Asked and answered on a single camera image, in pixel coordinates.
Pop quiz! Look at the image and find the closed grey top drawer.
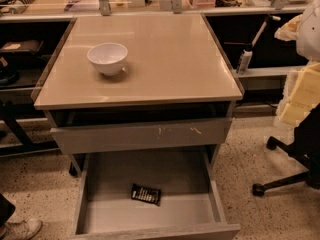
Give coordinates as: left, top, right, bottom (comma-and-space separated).
51, 118, 231, 154

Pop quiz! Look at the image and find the black office chair base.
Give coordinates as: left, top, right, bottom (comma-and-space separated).
251, 103, 320, 198

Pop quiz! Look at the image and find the white ceramic bowl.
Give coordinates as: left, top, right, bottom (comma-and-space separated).
87, 43, 128, 76

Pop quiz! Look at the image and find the dark shelf tray left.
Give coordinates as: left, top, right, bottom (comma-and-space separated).
0, 40, 43, 54

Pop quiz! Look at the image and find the grey drawer cabinet with counter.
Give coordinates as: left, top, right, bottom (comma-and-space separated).
33, 14, 243, 172

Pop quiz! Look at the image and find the white tool with black handle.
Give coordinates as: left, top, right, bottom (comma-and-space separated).
236, 15, 281, 74

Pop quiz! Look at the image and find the white sneaker shoe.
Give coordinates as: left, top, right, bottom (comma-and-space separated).
0, 219, 42, 240

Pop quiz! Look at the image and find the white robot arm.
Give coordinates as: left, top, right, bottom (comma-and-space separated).
274, 0, 320, 126

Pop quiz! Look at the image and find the open grey middle drawer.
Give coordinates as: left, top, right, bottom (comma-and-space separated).
71, 148, 240, 240

